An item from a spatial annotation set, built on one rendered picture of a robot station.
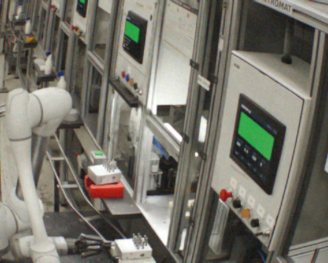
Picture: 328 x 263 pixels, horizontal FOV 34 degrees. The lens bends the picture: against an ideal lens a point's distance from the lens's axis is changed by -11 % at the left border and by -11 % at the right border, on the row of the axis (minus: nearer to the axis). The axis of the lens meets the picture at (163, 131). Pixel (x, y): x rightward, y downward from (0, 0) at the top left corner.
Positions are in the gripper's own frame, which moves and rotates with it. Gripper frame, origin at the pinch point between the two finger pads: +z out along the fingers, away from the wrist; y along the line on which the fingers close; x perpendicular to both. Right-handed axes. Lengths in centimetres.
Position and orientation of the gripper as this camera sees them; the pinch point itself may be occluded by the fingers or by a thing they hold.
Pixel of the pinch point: (111, 244)
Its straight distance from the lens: 234.9
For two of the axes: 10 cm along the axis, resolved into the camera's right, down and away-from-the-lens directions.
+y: 1.2, -9.2, -3.7
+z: 9.3, -0.3, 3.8
